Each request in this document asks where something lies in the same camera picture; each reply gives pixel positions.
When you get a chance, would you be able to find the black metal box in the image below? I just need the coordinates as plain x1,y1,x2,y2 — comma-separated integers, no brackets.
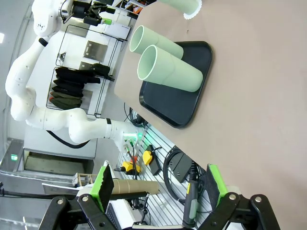
169,152,193,183

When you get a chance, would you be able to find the black bag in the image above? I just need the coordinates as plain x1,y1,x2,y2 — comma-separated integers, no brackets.
90,63,111,78

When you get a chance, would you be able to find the grey handle with green trigger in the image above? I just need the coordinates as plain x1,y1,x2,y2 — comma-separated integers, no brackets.
182,179,200,229

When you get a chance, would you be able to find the cardboard tube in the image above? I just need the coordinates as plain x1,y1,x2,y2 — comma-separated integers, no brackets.
111,179,161,195

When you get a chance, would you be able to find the olive folded garment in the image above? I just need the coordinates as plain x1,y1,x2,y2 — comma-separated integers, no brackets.
49,92,83,110

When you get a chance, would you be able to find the dark plastic tray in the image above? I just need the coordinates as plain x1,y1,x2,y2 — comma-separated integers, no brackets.
139,41,213,129

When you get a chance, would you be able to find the black folded garment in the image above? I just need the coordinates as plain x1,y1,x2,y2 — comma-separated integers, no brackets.
55,67,101,84
52,80,84,98

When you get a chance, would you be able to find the pale green cup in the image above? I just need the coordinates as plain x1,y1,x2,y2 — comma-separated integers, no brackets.
158,0,202,15
129,24,185,60
137,45,203,93

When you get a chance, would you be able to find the black corrugated hose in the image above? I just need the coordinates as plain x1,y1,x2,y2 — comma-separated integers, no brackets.
46,129,91,150

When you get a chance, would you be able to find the black cable bundle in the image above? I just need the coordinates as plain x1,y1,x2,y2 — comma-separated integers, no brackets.
123,102,150,128

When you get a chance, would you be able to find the black power adapter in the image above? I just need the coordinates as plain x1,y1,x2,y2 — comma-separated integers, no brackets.
146,144,164,176

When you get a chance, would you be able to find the small wooden frame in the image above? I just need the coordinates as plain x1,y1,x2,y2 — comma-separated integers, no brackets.
71,172,98,188

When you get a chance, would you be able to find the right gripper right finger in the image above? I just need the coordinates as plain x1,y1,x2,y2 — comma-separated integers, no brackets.
203,164,281,230

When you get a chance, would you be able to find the white scalloped coaster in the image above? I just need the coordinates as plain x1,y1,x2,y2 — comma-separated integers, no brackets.
183,0,203,20

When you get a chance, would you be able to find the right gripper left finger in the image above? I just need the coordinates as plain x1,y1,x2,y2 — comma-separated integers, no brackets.
42,164,116,230

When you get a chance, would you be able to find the black wire rack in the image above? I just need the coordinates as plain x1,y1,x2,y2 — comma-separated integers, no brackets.
46,23,128,118

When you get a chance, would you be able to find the yellow hand pendant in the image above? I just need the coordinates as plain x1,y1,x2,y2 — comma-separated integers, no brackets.
142,148,154,166

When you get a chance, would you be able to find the black coiled cable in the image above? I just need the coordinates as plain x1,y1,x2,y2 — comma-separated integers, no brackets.
164,145,190,206

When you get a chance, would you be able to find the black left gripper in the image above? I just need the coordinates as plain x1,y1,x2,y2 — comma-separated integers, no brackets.
72,1,116,26

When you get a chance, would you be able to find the grey metal panel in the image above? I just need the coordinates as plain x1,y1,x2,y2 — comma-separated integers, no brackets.
83,40,108,61

